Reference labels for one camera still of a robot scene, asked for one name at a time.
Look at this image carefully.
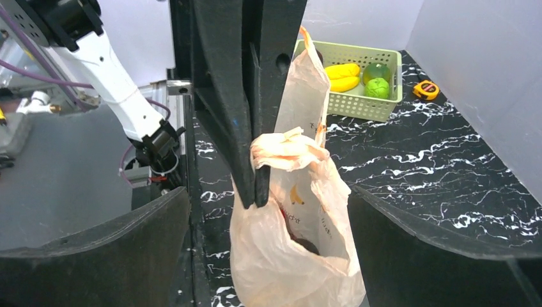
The yellow fake banana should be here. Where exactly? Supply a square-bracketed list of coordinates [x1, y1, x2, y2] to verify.
[330, 76, 360, 93]

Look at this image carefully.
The green fake lime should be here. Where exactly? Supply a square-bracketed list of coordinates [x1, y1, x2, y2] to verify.
[362, 63, 391, 84]

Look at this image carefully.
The green fake custard apple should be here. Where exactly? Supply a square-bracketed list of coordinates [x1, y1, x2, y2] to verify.
[364, 77, 390, 99]

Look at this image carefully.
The pale green plastic basket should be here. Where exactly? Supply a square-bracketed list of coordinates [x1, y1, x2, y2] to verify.
[282, 39, 403, 124]

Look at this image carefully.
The translucent peach plastic bag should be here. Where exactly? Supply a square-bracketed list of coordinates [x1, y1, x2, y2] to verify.
[229, 28, 366, 306]

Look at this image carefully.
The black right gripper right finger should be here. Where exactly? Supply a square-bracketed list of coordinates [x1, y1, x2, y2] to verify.
[348, 186, 541, 306]

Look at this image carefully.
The yellow fake mango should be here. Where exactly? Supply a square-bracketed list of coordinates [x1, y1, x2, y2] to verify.
[325, 63, 361, 80]

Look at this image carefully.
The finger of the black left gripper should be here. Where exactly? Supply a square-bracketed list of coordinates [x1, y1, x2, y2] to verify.
[169, 1, 255, 207]
[249, 0, 308, 209]

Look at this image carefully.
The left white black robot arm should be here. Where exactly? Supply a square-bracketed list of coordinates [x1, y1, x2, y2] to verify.
[1, 1, 306, 207]

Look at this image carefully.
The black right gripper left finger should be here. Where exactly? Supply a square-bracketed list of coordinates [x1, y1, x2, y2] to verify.
[1, 187, 190, 306]

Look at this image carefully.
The orange tape measure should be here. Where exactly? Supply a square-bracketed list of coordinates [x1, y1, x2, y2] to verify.
[412, 80, 440, 101]

